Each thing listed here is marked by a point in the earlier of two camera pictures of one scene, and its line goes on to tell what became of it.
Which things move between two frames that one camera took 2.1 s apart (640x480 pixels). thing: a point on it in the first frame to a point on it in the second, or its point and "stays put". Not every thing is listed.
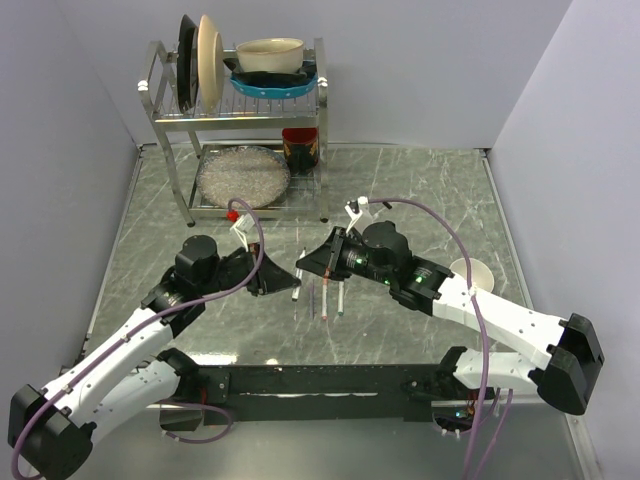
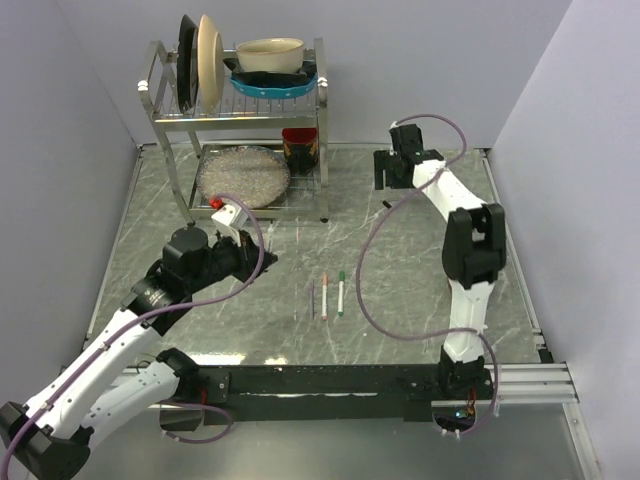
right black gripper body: (350, 258) to (383, 160)
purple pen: (312, 299) stays put
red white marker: (325, 295) stays put
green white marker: (340, 308) stays put
